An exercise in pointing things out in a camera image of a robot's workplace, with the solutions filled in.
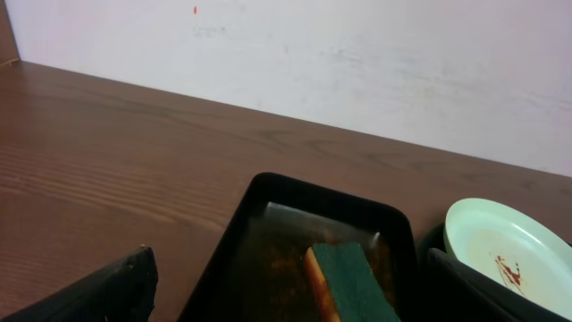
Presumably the mint plate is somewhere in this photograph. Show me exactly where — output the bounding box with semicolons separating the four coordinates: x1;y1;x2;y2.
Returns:
444;198;571;318

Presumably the black rectangular tray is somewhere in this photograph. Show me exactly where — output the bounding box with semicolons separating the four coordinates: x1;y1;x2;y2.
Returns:
180;173;418;321

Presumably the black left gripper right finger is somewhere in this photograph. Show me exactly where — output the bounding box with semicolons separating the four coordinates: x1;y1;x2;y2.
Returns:
426;248;568;322

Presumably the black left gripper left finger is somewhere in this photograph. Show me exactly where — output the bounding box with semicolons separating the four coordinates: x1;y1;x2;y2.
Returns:
3;246;158;322

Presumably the green and yellow sponge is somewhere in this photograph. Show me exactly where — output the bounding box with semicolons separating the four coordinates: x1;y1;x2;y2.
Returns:
303;242;400;322

